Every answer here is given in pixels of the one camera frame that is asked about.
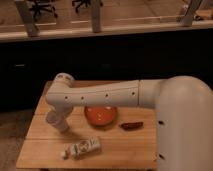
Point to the wooden table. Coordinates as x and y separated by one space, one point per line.
120 149

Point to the middle grey pillar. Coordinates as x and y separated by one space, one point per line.
95 16

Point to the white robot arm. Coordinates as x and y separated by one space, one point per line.
183 107

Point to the middle office chair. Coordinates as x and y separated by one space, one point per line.
86 3

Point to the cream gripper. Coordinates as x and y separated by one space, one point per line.
63 111

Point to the orange bowl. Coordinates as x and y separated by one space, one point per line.
100 116

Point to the left grey pillar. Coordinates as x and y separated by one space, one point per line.
27 19

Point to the right grey pillar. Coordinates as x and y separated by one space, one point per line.
189 15

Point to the white tube with label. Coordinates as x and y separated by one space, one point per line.
81 148

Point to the left office chair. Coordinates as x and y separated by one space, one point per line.
42 5

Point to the grey pillar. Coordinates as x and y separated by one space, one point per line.
189 15
95 16
27 19

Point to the office chair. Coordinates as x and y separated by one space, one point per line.
42 5
86 3

